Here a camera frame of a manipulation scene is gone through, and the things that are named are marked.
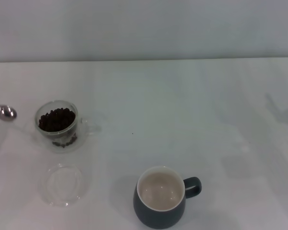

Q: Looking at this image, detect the coffee bean pile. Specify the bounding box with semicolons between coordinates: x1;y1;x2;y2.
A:
38;107;78;147

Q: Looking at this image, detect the double-wall glass cup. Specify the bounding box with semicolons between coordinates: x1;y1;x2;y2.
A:
33;100;103;154

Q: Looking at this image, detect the clear glass saucer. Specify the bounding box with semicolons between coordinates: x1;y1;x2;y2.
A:
40;163;84;208

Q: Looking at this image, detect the dark grey ceramic mug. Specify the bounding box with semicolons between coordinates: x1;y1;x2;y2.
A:
132;165;203;230

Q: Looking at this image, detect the pink-handled metal spoon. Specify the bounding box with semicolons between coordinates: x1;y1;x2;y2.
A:
0;104;17;122

